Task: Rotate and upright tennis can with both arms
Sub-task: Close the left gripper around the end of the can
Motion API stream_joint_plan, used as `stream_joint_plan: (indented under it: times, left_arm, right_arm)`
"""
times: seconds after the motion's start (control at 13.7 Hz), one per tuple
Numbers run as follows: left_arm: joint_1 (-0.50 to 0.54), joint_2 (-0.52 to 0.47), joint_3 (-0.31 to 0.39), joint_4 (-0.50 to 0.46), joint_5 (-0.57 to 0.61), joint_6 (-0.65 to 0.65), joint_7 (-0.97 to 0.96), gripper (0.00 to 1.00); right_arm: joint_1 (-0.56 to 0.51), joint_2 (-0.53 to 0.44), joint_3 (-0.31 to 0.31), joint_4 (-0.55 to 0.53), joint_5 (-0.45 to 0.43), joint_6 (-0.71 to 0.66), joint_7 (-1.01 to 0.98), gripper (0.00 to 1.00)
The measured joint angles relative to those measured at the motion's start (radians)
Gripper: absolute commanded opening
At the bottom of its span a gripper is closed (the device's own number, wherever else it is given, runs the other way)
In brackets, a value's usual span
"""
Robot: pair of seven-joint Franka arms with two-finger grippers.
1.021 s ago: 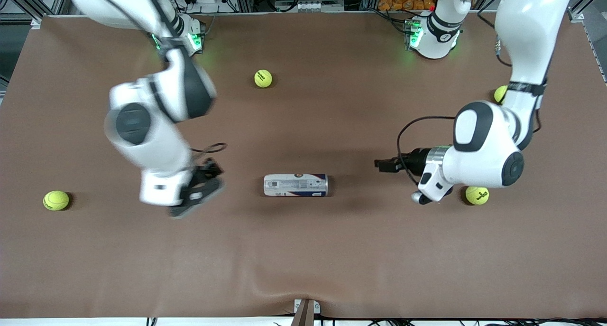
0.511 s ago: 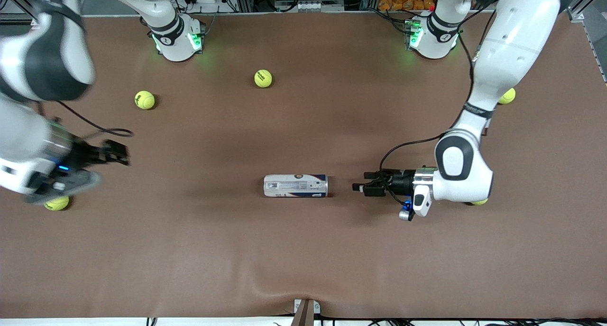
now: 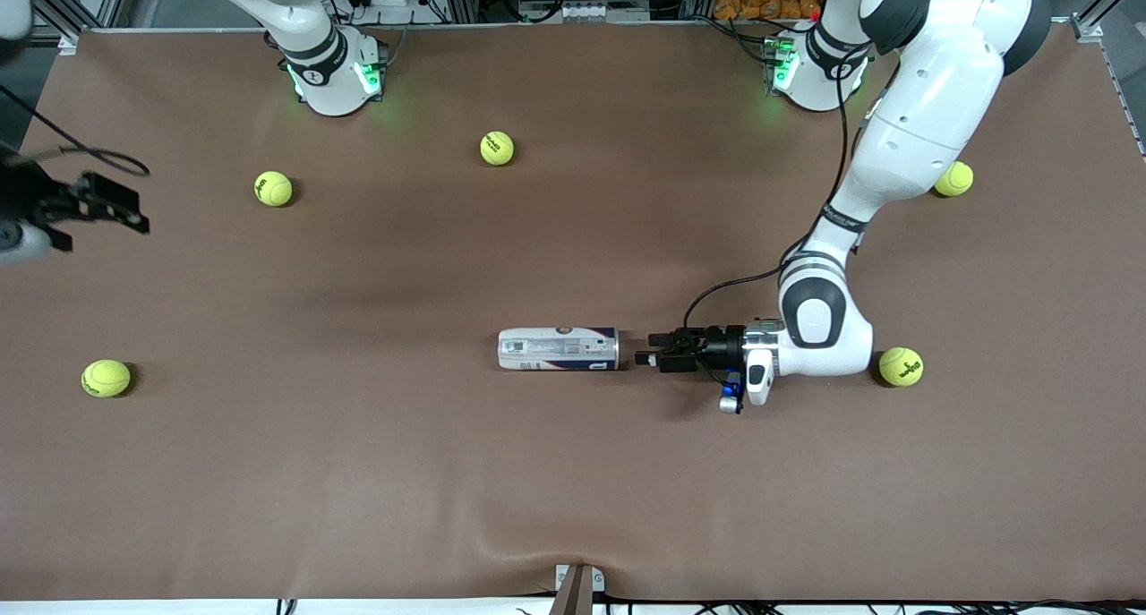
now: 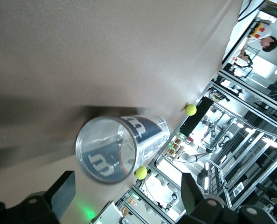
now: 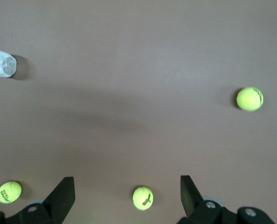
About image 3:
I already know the white blue tennis ball can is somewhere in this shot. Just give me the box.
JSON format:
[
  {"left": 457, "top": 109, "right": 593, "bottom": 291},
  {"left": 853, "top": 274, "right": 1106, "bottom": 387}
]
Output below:
[{"left": 498, "top": 327, "right": 620, "bottom": 372}]

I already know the aluminium camera post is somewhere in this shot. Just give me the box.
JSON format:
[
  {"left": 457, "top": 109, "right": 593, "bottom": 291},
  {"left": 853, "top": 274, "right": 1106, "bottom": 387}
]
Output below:
[{"left": 548, "top": 563, "right": 606, "bottom": 615}]

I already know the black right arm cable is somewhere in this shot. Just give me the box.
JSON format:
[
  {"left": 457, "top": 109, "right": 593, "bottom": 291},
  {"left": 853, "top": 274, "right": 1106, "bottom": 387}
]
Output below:
[{"left": 0, "top": 85, "right": 151, "bottom": 179}]

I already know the brown table mat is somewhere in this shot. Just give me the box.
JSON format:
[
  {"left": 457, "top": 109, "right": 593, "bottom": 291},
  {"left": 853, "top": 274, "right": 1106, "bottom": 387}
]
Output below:
[{"left": 0, "top": 22, "right": 1146, "bottom": 603}]

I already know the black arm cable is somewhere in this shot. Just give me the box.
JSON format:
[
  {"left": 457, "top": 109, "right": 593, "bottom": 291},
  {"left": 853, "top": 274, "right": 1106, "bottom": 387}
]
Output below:
[
  {"left": 683, "top": 42, "right": 898, "bottom": 331},
  {"left": 0, "top": 85, "right": 151, "bottom": 179}
]

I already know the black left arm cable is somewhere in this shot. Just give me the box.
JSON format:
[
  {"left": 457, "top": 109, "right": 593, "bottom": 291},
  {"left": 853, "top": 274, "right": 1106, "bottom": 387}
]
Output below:
[{"left": 683, "top": 42, "right": 898, "bottom": 331}]

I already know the aluminium frame profile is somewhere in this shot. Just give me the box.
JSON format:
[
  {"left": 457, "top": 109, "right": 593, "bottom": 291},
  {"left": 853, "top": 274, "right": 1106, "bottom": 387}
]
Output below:
[
  {"left": 27, "top": 0, "right": 135, "bottom": 56},
  {"left": 1070, "top": 0, "right": 1146, "bottom": 45}
]

